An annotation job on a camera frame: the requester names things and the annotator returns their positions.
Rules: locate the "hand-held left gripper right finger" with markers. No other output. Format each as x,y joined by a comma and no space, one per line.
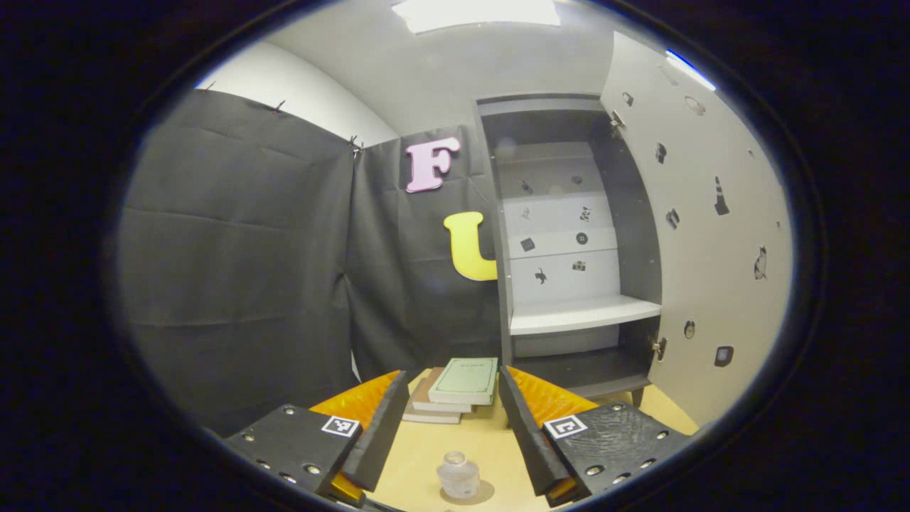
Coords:
530,441

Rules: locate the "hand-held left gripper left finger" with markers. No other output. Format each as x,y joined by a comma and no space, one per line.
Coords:
380,434

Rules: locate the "clear bottle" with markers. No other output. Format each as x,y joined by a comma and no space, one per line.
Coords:
458,476

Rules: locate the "dark grey cabinet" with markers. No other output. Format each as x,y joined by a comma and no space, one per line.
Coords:
633,235

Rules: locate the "grey cabinet door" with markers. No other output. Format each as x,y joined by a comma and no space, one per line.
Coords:
711,284

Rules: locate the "white cabinet shelf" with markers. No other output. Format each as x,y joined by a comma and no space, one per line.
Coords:
583,313

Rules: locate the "white book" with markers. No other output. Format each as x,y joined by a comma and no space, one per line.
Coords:
426,416

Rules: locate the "brown book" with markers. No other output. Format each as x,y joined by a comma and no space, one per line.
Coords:
425,395

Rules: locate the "green book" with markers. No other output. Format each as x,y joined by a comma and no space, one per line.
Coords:
466,379

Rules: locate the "black backdrop cloth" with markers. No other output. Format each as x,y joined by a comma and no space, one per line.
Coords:
234,270

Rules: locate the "large ceiling light panel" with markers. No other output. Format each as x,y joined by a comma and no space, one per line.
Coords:
476,14

